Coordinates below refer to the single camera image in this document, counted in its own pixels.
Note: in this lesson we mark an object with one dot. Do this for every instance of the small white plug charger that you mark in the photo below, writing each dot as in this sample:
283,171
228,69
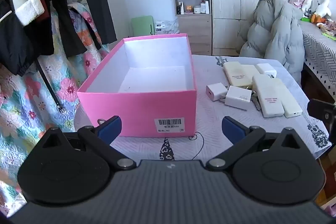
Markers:
215,91

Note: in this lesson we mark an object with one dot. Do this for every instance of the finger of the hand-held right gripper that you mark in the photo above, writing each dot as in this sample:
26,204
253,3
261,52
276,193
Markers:
324,112

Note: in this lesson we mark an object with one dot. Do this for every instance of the pink cardboard box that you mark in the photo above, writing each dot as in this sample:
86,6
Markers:
136,108

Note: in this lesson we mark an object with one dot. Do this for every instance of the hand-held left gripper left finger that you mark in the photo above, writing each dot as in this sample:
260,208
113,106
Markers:
111,129

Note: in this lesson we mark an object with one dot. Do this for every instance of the geometric patterned tablecloth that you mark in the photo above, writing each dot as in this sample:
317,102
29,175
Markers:
320,56

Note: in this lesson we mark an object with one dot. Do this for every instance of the light wooden wardrobe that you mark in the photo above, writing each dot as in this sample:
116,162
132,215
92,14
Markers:
228,29

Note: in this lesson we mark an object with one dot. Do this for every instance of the grey puffer jacket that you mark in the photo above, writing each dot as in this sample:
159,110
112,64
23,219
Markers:
273,37

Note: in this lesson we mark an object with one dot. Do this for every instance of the black bottle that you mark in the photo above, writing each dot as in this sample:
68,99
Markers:
179,8

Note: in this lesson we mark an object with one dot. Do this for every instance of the green folding table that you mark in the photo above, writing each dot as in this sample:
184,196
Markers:
141,26

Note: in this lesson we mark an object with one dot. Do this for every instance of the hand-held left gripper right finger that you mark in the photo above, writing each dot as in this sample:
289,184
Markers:
232,129

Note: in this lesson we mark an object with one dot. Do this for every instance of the white charger with grey print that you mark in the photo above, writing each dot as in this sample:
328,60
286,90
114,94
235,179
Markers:
236,98

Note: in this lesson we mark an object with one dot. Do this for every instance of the white lotion bottle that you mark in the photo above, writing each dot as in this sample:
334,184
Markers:
205,7

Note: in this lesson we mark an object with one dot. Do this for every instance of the white plastic packages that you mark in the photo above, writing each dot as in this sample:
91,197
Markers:
165,26

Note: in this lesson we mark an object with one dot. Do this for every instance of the black belt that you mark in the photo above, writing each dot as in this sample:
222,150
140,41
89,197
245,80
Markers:
50,85

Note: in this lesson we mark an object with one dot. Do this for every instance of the white rounded charger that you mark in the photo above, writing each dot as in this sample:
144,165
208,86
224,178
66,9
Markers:
265,68

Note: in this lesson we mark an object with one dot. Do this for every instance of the black jacket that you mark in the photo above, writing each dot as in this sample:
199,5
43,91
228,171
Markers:
15,43

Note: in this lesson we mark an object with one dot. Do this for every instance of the floral quilt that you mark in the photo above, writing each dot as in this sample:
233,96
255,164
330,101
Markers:
26,119

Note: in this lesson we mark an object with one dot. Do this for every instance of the black garment with ruffled cuff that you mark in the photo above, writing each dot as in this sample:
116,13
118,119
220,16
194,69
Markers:
65,29

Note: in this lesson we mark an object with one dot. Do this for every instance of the bunch of keys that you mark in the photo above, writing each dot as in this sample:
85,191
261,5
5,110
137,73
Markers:
255,104

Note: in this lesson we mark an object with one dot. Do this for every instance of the wooden shelf unit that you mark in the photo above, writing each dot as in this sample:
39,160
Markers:
194,29

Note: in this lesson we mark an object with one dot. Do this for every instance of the white cream jar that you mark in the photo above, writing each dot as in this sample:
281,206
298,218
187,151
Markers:
197,9

